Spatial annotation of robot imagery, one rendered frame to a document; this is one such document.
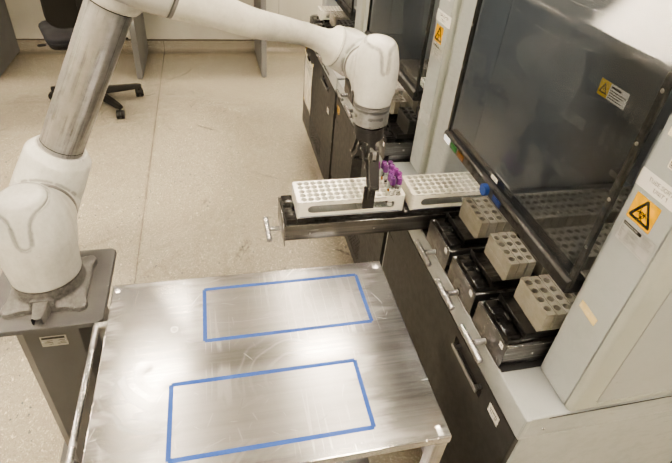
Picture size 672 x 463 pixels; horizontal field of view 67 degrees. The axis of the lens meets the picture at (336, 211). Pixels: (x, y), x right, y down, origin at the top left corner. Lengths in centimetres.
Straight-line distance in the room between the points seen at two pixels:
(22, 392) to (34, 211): 105
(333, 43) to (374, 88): 18
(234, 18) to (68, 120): 47
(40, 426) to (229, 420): 118
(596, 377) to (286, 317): 61
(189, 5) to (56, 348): 87
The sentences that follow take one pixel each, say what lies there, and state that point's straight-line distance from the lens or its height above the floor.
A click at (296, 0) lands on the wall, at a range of 480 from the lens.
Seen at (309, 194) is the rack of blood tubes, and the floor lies 86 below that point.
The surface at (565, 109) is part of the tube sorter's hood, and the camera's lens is 105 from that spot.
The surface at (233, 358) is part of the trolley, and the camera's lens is 102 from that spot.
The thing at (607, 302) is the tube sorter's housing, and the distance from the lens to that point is 102.
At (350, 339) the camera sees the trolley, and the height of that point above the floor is 82.
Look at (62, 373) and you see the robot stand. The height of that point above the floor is 48.
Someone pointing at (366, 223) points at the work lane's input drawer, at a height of 79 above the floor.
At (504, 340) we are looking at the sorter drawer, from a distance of 116.
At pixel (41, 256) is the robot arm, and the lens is 126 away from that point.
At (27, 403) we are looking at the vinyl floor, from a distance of 212.
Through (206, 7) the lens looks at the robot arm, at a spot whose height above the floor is 135.
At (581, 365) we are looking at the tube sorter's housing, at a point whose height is 86.
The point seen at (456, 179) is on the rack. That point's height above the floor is 86.
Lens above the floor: 163
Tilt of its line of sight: 37 degrees down
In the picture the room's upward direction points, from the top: 5 degrees clockwise
